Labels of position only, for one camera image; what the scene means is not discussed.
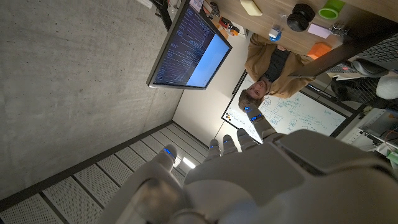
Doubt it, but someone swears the whiteboard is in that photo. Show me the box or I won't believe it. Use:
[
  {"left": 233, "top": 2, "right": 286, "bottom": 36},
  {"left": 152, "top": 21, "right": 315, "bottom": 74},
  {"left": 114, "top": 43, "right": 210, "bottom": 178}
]
[{"left": 220, "top": 70, "right": 358, "bottom": 144}]

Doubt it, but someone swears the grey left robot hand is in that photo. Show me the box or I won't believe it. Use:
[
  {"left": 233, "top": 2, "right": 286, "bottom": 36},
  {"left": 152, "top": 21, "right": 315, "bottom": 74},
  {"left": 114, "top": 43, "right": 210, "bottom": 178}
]
[{"left": 98, "top": 103, "right": 398, "bottom": 224}]

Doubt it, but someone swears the long ceiling light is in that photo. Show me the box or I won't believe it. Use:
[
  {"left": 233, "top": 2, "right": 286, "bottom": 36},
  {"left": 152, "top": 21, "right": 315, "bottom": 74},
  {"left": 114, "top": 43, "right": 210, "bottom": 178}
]
[{"left": 181, "top": 156, "right": 197, "bottom": 170}]

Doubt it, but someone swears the black round device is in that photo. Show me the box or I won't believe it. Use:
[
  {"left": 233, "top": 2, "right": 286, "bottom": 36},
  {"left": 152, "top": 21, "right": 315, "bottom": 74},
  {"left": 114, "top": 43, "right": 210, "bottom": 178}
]
[{"left": 286, "top": 2, "right": 317, "bottom": 33}]

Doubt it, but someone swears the green cup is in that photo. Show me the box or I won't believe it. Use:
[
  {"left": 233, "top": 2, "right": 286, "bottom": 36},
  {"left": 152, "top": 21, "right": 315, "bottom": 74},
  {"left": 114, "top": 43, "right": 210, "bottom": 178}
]
[{"left": 318, "top": 0, "right": 347, "bottom": 21}]

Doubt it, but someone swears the person in tan jacket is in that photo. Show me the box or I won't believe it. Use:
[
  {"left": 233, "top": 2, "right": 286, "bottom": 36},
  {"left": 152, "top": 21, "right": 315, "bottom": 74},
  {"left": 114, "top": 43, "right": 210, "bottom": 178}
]
[{"left": 238, "top": 32, "right": 313, "bottom": 113}]

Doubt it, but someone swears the computer monitor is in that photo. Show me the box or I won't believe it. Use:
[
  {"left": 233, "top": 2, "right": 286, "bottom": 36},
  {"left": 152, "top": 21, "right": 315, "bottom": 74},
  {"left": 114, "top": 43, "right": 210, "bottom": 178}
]
[{"left": 146, "top": 0, "right": 233, "bottom": 91}]

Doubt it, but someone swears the black computer mouse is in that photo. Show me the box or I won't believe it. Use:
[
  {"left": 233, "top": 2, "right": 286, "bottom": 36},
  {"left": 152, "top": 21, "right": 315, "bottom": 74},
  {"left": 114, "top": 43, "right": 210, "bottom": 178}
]
[{"left": 350, "top": 58, "right": 390, "bottom": 78}]

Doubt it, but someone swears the yellow sticky note pad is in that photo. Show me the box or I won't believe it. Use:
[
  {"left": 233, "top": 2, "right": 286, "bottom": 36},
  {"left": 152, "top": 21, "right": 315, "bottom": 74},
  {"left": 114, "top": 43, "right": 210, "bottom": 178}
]
[{"left": 239, "top": 0, "right": 264, "bottom": 17}]

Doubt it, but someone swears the purple sticky note pad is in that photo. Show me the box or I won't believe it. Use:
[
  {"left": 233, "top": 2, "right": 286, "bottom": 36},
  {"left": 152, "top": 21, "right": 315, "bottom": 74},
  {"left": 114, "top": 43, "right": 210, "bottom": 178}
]
[{"left": 307, "top": 22, "right": 333, "bottom": 40}]

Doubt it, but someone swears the orange cube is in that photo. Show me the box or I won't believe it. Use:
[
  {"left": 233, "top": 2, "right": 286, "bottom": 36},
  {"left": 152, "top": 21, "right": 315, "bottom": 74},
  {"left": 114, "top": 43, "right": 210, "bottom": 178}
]
[{"left": 306, "top": 42, "right": 333, "bottom": 61}]

